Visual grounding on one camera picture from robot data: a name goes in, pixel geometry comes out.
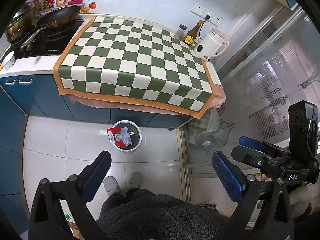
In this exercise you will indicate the large red snack bag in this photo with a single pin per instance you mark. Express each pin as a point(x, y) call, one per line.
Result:
point(120, 137)

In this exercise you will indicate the frosted glass sliding door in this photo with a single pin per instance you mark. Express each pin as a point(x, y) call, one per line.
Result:
point(283, 70)

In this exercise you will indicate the white round trash bin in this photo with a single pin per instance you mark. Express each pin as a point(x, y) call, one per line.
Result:
point(131, 135)

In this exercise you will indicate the brown sauce bottle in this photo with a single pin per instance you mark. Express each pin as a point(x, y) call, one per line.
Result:
point(192, 34)

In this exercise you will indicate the black induction cooktop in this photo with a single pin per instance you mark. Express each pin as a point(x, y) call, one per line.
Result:
point(47, 42)

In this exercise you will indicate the black camera box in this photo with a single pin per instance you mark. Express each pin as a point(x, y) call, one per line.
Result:
point(303, 115)

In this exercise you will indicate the black frying pan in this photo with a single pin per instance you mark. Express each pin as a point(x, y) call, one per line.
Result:
point(54, 19)

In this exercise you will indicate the small white cup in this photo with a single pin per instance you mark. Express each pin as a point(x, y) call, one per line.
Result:
point(8, 61)

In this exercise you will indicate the grey slipper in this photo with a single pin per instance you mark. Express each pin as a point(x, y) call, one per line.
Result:
point(111, 186)
point(136, 180)

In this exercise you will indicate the small spice jar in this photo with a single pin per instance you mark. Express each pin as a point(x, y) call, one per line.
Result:
point(179, 35)

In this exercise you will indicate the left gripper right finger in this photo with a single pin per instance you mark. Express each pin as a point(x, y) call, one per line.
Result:
point(275, 220)

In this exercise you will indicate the white electric kettle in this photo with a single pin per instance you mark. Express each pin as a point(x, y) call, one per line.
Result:
point(214, 44)

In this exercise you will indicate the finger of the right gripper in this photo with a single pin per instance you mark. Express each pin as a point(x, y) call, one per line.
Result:
point(255, 158)
point(262, 146)

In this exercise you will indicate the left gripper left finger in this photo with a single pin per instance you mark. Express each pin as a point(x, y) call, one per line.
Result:
point(47, 220)

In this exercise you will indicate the grey left slipper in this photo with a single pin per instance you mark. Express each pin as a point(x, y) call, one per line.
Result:
point(111, 186)

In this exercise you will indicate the grey right slipper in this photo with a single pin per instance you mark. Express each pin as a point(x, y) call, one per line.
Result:
point(136, 180)

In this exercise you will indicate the dark fleece clothing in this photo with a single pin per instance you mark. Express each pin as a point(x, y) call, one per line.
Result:
point(141, 214)

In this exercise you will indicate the green white checkered mat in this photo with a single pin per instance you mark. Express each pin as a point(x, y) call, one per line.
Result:
point(117, 60)

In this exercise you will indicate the white wall socket strip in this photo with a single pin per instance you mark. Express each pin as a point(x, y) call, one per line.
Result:
point(206, 14)

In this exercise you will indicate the white gloved right hand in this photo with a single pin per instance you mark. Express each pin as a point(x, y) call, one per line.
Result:
point(300, 201)

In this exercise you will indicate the steel cooking pot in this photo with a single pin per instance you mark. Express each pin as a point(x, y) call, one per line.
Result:
point(22, 23)

